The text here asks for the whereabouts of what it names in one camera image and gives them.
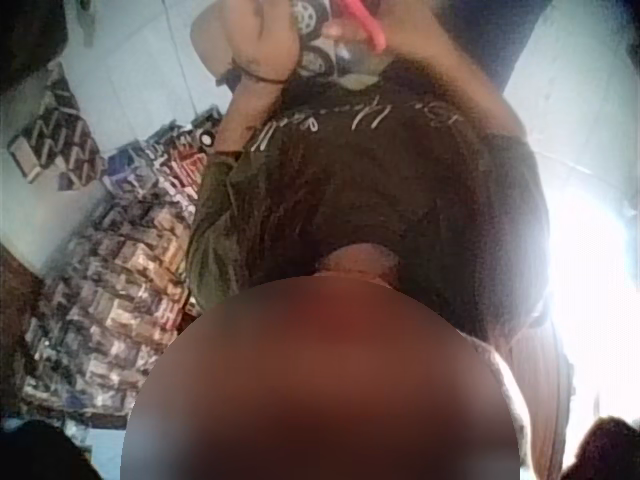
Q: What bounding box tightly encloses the toy car with grey wheels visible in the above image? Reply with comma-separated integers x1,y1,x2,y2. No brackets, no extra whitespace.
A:
288,0,354,80

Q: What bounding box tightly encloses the heap of printed packets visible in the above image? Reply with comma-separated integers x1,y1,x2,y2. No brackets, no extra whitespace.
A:
19,104,224,419

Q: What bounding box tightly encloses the person's right hand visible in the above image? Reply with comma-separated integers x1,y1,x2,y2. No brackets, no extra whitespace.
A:
319,0,401,57

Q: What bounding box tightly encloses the person's left hand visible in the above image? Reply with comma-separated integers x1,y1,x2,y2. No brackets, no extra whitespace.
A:
189,0,302,77

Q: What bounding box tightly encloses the brown wooden panel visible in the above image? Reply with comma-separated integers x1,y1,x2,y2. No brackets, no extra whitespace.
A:
502,319,584,480

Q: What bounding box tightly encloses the thin black wrist bracelet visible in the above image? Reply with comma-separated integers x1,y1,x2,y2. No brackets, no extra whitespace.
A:
230,55,292,85

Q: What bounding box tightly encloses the pink handled tool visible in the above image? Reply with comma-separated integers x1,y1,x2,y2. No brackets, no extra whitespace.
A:
344,0,389,54

